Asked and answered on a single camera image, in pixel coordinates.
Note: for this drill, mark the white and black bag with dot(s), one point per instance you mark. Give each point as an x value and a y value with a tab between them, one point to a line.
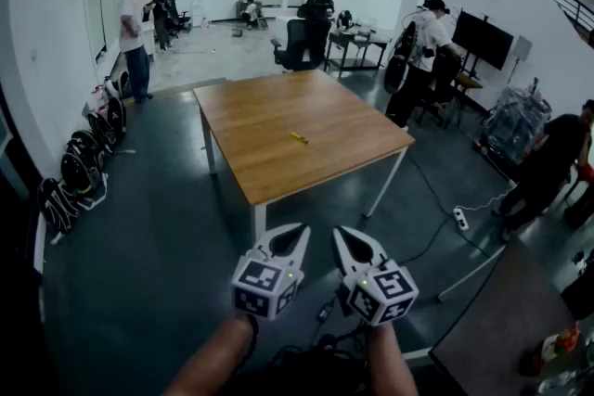
116	85

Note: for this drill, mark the black metal table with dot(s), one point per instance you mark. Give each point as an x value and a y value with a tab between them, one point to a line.
355	44

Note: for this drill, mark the small yellow stick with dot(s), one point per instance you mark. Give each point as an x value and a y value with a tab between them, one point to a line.
299	137

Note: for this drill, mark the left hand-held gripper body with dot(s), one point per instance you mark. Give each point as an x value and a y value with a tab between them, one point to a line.
260	278

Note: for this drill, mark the plastic wrapped cart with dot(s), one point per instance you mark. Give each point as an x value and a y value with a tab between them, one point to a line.
515	120

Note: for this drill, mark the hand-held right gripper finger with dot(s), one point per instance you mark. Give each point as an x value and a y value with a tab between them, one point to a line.
378	251
345	262

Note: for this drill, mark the white sign on pole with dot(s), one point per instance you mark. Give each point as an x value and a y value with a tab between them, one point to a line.
522	48

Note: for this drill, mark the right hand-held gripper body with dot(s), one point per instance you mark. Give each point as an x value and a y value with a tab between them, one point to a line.
390	285

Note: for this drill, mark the dark grey table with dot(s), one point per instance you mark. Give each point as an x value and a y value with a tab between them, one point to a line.
501	329

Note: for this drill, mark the white power strip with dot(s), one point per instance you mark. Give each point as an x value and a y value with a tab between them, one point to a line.
461	219

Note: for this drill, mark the small dark floor box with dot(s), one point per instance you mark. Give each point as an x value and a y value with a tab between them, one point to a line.
237	32

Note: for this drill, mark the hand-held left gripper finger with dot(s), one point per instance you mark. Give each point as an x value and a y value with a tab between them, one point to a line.
263	244
299	255

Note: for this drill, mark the large black office chair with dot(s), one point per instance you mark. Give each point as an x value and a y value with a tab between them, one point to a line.
297	44

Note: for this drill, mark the person's left forearm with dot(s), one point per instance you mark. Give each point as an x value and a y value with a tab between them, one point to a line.
213	357

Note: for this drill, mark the person's right forearm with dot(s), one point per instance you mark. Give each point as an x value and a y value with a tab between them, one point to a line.
390	361

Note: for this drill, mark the white plastic jug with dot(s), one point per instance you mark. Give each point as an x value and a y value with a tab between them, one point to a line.
98	96

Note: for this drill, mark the white cabinet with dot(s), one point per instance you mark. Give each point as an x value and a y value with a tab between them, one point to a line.
148	42

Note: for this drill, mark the white shelf rack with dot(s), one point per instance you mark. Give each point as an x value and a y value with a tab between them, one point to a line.
197	9

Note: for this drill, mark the black television on stand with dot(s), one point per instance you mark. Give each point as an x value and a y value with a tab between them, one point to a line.
482	39

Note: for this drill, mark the black stair railing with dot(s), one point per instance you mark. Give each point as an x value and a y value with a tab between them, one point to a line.
571	9

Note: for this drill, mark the black backpack white pattern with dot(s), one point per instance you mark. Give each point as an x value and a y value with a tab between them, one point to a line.
56	208

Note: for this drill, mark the small wooden side table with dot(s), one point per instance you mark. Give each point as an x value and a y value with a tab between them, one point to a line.
466	82

